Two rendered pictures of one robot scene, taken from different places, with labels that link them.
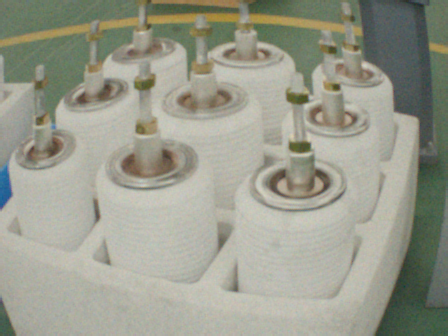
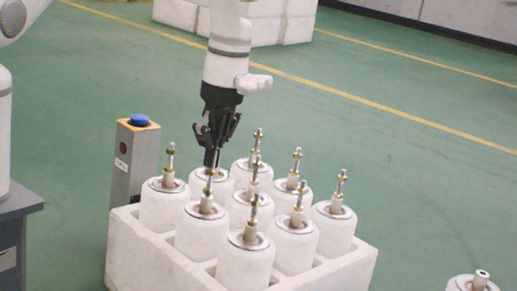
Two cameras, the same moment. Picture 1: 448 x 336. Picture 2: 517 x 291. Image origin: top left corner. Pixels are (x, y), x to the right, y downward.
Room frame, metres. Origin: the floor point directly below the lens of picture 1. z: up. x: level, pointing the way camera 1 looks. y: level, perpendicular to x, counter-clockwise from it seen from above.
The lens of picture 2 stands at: (1.77, 0.40, 0.76)
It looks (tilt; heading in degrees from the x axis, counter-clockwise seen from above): 20 degrees down; 201
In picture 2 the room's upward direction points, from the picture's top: 10 degrees clockwise
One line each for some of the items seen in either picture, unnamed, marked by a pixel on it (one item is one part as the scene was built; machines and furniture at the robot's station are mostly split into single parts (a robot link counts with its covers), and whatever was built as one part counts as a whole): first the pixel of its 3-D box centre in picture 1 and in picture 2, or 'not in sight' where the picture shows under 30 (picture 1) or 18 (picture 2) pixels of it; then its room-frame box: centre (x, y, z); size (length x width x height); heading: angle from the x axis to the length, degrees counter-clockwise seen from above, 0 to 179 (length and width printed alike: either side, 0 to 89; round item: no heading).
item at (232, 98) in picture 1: (204, 100); (251, 198); (0.75, 0.01, 0.25); 0.08 x 0.08 x 0.01
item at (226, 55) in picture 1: (247, 55); (205, 210); (0.86, -0.03, 0.25); 0.08 x 0.08 x 0.01
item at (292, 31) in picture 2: not in sight; (276, 24); (-2.29, -1.18, 0.09); 0.39 x 0.39 x 0.18; 81
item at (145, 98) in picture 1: (145, 104); (295, 164); (0.64, 0.06, 0.30); 0.01 x 0.01 x 0.08; 56
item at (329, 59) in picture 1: (330, 66); not in sight; (0.71, -0.10, 0.30); 0.01 x 0.01 x 0.08; 82
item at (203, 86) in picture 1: (203, 87); (252, 192); (0.75, 0.01, 0.26); 0.02 x 0.02 x 0.03
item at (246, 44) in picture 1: (246, 44); (205, 204); (0.86, -0.03, 0.26); 0.02 x 0.02 x 0.03
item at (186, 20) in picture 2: not in sight; (192, 12); (-1.98, -1.70, 0.09); 0.39 x 0.39 x 0.18; 78
